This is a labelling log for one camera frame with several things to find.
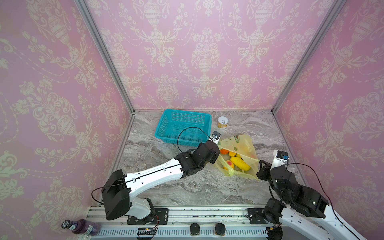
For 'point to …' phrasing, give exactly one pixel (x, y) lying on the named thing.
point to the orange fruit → (224, 151)
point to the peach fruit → (230, 163)
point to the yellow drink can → (222, 122)
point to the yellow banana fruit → (240, 163)
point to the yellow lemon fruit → (231, 154)
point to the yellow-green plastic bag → (241, 145)
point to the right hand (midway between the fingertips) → (259, 161)
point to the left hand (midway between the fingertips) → (215, 147)
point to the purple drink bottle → (82, 227)
